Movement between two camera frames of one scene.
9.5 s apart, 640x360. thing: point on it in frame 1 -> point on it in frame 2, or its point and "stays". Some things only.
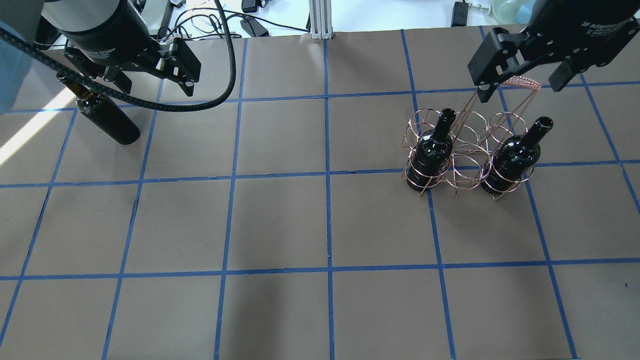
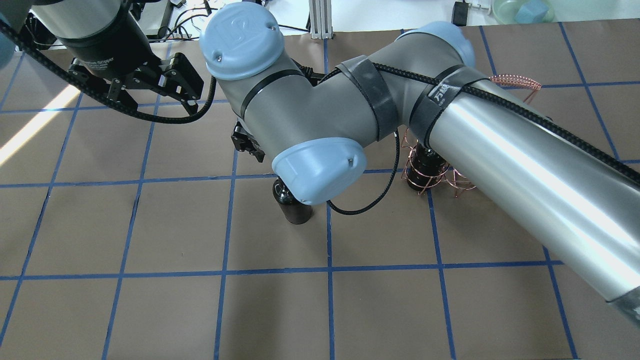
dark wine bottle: [432, 152] stays
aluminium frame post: [320, 19] stays
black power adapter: [459, 14] stays
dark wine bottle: [102, 110] -> [296, 212]
